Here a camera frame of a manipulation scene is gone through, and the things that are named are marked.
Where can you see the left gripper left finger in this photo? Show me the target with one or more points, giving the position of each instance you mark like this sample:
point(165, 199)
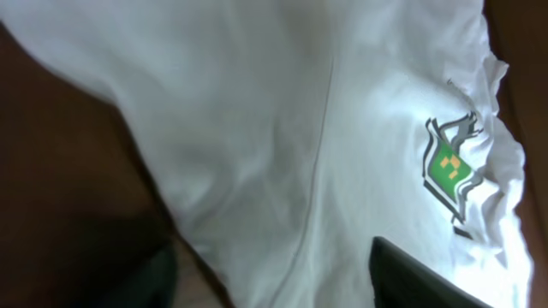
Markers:
point(136, 267)

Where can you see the white t-shirt with robot print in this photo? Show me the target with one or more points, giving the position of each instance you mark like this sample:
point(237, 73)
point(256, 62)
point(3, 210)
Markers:
point(284, 136)

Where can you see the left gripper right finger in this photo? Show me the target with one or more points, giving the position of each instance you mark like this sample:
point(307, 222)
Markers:
point(400, 281)

